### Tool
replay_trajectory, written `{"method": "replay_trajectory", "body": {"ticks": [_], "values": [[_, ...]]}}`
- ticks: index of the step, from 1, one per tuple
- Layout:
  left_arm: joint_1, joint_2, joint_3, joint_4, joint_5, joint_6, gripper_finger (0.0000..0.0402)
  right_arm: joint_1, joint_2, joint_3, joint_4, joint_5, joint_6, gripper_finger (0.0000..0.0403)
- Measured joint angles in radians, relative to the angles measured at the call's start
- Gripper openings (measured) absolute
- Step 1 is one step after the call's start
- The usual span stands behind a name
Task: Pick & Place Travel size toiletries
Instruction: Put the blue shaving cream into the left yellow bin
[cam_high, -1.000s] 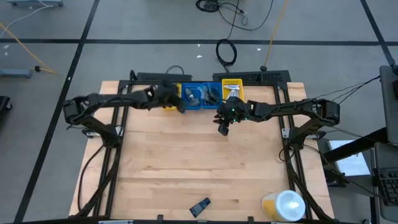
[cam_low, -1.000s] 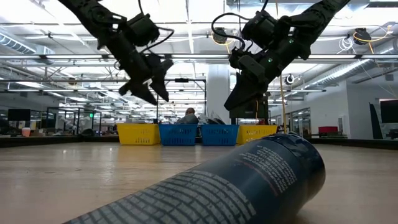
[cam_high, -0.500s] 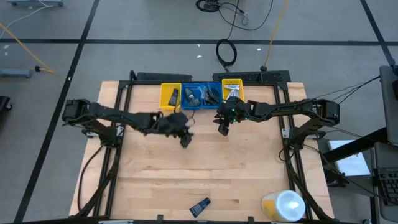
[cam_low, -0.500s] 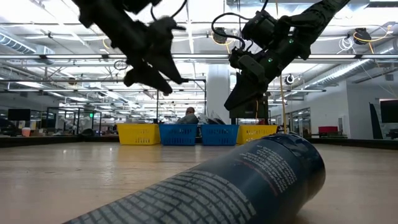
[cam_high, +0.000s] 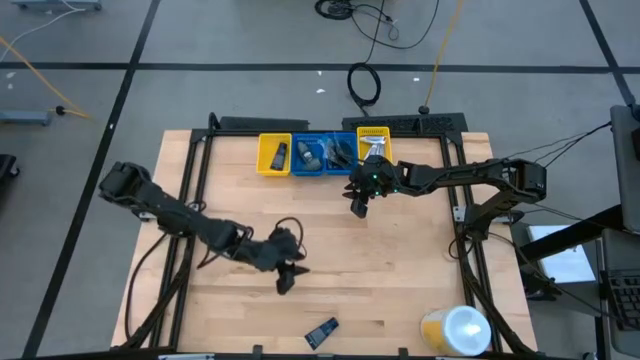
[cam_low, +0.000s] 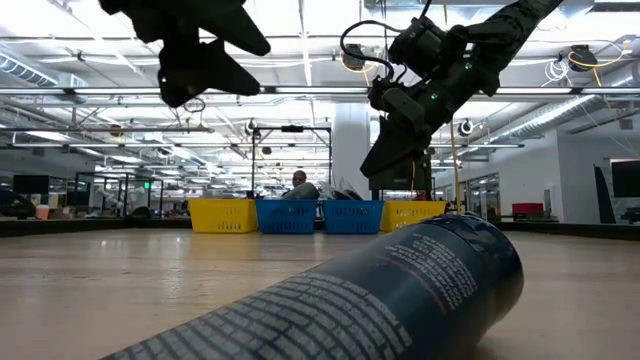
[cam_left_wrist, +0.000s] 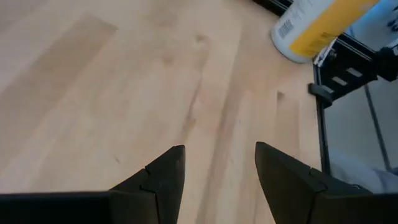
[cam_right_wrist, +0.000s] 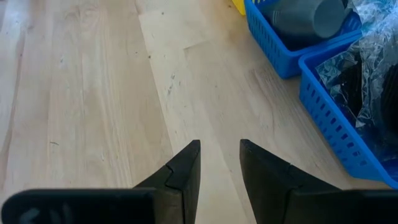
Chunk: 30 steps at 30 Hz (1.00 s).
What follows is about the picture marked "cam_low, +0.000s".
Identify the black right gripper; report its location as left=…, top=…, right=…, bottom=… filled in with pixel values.
left=359, top=73, right=465, bottom=179

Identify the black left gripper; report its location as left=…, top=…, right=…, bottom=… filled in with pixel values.
left=97, top=0, right=272, bottom=109

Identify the grey deodorant stick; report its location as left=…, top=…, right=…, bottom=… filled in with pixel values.
left=281, top=181, right=322, bottom=202

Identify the black background monitor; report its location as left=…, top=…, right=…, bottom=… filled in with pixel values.
left=368, top=154, right=433, bottom=201

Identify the white round pillar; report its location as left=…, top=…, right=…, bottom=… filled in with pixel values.
left=331, top=102, right=372, bottom=202

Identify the yellow plastic basket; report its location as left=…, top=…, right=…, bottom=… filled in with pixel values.
left=187, top=198, right=259, bottom=235
left=380, top=200, right=449, bottom=234

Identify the blue plastic basket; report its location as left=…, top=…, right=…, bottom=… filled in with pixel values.
left=321, top=199, right=386, bottom=236
left=255, top=199, right=319, bottom=236

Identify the red box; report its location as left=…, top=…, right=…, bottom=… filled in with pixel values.
left=510, top=202, right=545, bottom=217

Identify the dark blue lotion tube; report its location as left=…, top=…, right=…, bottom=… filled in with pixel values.
left=102, top=214, right=525, bottom=360

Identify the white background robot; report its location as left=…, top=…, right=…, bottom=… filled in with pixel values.
left=93, top=184, right=151, bottom=217

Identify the black leaning panel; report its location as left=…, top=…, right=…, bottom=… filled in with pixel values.
left=593, top=164, right=617, bottom=225

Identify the small black desk monitor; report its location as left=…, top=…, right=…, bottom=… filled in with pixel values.
left=12, top=174, right=51, bottom=197

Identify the black background rig frame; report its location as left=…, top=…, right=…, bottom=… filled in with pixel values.
left=251, top=126, right=333, bottom=201

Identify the black distant rig frame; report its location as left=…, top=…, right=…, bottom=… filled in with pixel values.
left=73, top=171, right=166, bottom=219

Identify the silver ceiling duct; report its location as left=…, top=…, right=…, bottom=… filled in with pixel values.
left=489, top=94, right=599, bottom=146
left=0, top=52, right=89, bottom=104

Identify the dark wall screen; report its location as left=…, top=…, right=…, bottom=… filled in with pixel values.
left=609, top=158, right=640, bottom=200

